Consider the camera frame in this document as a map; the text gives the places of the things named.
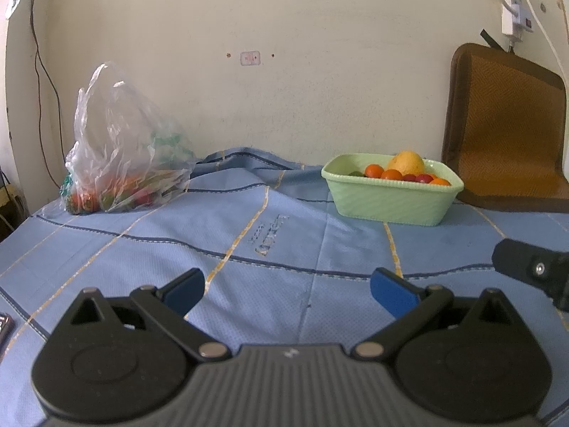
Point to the large red plum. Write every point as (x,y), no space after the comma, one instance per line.
(410,178)

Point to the small pale wall sticker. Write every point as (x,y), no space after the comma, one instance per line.
(250,58)

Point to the blue striped cloth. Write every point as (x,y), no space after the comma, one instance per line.
(311,249)

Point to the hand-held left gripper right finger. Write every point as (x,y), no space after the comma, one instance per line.
(393,291)

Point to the large yellow pomelo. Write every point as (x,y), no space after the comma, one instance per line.
(406,162)

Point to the clear plastic bag of produce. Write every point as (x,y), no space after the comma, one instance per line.
(129,151)

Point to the smartphone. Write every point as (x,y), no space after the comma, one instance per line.
(4,329)

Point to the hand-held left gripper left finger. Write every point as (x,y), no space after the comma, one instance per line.
(184,291)

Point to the black tape strip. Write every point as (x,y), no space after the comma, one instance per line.
(495,40)

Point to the brown woven seat cushion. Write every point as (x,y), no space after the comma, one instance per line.
(506,129)

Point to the small red plum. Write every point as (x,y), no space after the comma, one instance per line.
(424,179)

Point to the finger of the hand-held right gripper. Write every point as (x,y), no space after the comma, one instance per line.
(520,262)

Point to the smooth shiny orange fruit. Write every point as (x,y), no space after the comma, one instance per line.
(392,174)

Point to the white power strip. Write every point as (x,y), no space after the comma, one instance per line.
(515,0)

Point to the light green plastic basket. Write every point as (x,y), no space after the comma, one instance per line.
(391,204)

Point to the orange mandarin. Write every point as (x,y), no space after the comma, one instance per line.
(374,171)

